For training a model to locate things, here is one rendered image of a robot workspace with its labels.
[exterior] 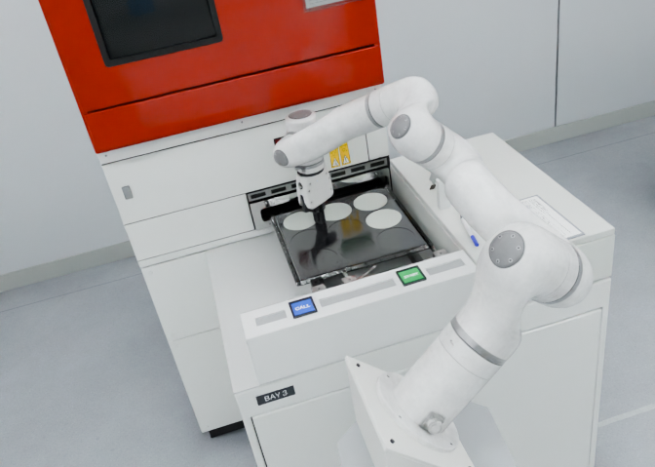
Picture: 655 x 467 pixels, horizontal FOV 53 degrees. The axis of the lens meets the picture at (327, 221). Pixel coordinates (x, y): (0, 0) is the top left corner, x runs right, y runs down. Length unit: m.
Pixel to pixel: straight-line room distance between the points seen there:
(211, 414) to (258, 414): 0.87
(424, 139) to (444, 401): 0.51
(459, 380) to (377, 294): 0.37
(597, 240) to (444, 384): 0.63
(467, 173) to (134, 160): 0.97
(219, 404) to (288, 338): 1.00
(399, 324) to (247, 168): 0.69
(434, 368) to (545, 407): 0.78
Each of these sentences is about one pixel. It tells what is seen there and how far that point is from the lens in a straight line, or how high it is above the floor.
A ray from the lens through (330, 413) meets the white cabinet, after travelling 1.67.
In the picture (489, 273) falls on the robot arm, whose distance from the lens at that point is 1.14.
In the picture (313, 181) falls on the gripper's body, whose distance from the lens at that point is 1.80.
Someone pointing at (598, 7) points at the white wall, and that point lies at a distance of 4.11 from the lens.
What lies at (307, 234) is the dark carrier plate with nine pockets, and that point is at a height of 0.90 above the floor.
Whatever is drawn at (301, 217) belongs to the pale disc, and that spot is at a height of 0.90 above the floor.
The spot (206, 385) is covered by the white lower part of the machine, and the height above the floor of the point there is 0.29.
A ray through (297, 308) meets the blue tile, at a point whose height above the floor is 0.96.
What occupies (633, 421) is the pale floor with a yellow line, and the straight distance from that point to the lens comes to 2.56.
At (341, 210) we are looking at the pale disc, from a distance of 1.95.
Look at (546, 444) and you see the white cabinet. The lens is 2.09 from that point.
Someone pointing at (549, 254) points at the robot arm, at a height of 1.24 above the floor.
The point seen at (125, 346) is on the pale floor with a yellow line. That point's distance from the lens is 3.17.
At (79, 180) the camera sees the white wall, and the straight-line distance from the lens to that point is 3.58.
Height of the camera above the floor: 1.90
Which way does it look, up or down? 32 degrees down
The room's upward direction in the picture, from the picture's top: 10 degrees counter-clockwise
